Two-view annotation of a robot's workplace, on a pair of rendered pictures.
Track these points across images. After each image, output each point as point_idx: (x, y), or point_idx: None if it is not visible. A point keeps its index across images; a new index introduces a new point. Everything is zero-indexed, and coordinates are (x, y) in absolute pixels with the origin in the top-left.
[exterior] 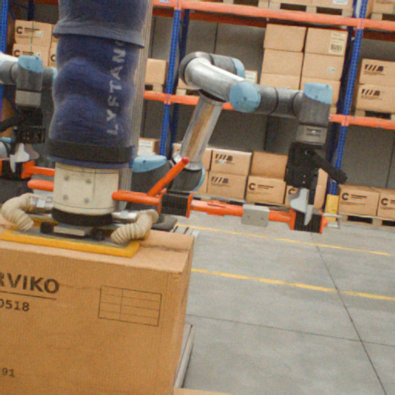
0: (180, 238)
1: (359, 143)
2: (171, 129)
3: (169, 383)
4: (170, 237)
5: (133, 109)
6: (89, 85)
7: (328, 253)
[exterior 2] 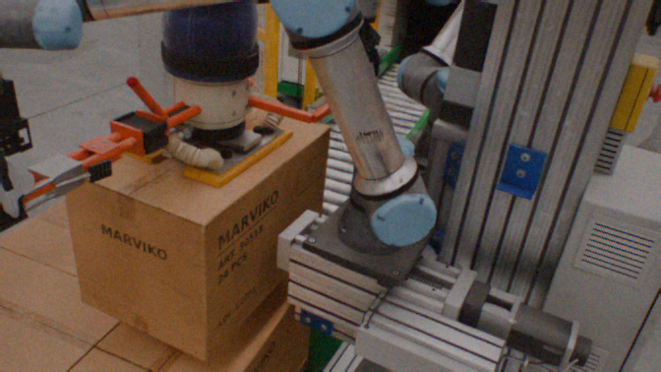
0: (188, 206)
1: None
2: None
3: (78, 270)
4: (198, 199)
5: (529, 75)
6: None
7: None
